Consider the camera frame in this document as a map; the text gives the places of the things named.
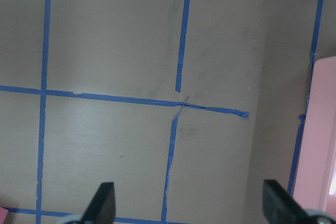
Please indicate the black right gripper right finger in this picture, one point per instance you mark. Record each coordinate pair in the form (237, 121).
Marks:
(279, 207)

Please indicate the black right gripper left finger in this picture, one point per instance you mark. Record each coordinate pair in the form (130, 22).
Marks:
(102, 206)

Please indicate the pink cube near arm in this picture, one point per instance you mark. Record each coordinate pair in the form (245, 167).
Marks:
(3, 215)

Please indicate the pink plastic bin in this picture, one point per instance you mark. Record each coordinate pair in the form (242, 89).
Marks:
(315, 173)

